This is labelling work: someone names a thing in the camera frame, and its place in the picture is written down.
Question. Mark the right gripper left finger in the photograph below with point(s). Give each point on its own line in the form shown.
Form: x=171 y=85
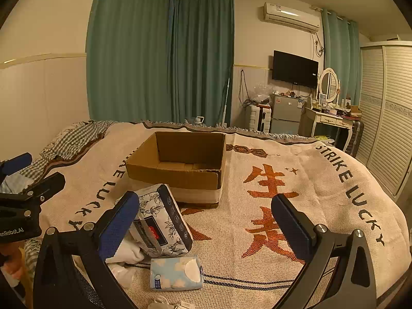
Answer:
x=71 y=270

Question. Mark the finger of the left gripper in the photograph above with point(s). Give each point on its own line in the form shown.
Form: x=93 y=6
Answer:
x=11 y=166
x=38 y=193

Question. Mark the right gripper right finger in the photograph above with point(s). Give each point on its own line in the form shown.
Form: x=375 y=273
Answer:
x=352 y=284

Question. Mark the white cloth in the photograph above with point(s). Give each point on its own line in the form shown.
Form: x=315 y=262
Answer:
x=128 y=253

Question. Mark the floral tissue pack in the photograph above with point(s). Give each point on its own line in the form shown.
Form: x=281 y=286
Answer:
x=158 y=227

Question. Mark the blue cloud tissue pack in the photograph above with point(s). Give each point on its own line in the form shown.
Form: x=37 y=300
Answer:
x=176 y=274

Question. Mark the person left hand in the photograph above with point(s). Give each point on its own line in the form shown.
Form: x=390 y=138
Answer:
x=14 y=265

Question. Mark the checked bed sheet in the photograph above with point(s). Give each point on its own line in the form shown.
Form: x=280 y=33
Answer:
x=67 y=147

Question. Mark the brown cardboard box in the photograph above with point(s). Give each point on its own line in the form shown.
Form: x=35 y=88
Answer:
x=192 y=164

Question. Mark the white dressing table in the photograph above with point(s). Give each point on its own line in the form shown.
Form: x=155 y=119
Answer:
x=310 y=119

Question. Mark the grey mini fridge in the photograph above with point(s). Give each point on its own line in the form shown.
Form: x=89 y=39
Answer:
x=286 y=114

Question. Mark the clear water jug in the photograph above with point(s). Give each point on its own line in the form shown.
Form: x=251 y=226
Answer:
x=199 y=120

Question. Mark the white suitcase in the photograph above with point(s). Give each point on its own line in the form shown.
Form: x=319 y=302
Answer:
x=258 y=118

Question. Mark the white stick vacuum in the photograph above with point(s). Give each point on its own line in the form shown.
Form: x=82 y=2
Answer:
x=223 y=119

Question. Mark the white oval vanity mirror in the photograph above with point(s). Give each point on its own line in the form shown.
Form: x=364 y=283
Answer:
x=328 y=88

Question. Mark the white louvred wardrobe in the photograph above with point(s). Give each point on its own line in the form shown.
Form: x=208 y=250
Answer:
x=385 y=103

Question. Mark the green window curtain right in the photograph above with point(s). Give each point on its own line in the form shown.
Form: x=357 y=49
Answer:
x=342 y=53

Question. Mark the white air conditioner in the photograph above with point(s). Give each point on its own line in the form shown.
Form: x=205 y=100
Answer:
x=291 y=17

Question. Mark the black wall television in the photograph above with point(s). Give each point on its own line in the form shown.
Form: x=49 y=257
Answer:
x=294 y=69

